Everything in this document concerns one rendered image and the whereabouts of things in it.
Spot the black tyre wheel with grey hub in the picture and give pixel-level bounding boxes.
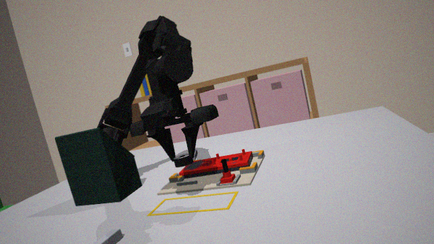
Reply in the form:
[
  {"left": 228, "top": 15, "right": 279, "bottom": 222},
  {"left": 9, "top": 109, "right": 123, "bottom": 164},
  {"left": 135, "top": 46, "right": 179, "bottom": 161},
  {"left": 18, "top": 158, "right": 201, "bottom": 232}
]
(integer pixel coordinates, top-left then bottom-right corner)
[{"left": 173, "top": 153, "right": 193, "bottom": 167}]

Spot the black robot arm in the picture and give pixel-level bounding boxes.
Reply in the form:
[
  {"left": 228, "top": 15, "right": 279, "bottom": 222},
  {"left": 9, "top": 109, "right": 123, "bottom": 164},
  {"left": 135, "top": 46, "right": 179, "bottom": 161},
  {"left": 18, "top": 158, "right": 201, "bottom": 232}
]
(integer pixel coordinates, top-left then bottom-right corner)
[{"left": 97, "top": 16, "right": 193, "bottom": 145}]

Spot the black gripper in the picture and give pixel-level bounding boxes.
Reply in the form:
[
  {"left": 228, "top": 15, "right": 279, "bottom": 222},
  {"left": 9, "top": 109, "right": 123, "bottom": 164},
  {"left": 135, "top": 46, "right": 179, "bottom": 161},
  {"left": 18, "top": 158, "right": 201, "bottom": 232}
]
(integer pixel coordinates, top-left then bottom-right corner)
[{"left": 130, "top": 85, "right": 219, "bottom": 162}]

